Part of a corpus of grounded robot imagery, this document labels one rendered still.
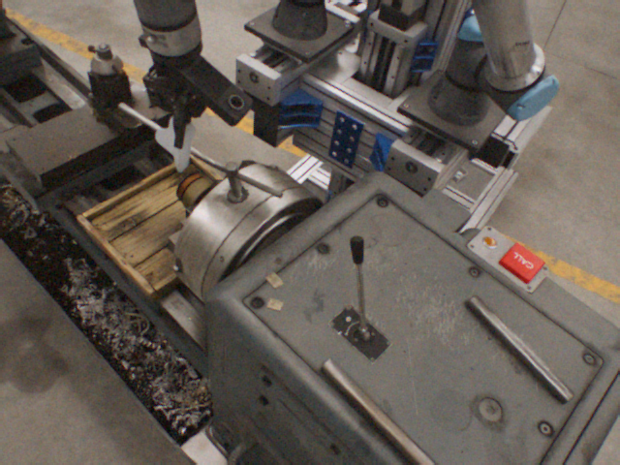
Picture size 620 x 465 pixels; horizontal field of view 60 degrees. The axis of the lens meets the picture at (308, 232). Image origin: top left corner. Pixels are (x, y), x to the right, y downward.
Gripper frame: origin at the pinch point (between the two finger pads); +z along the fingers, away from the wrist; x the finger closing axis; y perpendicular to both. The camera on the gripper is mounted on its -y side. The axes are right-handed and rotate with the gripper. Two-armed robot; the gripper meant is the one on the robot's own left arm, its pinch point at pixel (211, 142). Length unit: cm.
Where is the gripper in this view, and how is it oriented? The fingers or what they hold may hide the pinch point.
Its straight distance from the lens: 92.1
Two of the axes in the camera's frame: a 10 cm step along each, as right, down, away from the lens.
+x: -5.0, 7.5, -4.4
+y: -8.7, -4.3, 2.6
